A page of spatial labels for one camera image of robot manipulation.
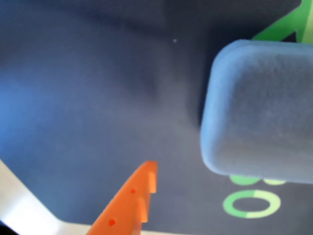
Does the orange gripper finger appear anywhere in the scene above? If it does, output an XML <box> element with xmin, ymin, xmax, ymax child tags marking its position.
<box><xmin>85</xmin><ymin>160</ymin><xmax>158</xmax><ymax>235</ymax></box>

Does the grey square rounded block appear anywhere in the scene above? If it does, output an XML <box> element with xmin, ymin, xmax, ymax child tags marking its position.
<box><xmin>199</xmin><ymin>39</ymin><xmax>313</xmax><ymax>185</ymax></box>

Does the dark mat with WOWROBO print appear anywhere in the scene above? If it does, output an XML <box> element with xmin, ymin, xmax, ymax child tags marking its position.
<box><xmin>0</xmin><ymin>0</ymin><xmax>313</xmax><ymax>233</ymax></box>

